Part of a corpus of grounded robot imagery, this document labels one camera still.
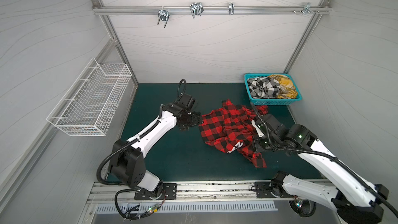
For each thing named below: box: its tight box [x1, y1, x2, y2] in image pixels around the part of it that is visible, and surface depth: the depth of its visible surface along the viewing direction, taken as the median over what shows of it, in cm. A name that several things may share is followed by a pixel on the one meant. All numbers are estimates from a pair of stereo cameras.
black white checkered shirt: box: [247, 76, 281, 99], surface depth 107 cm
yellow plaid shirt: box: [267, 74, 298, 100], surface depth 106 cm
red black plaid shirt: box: [198, 99, 269, 168], surface depth 95 cm
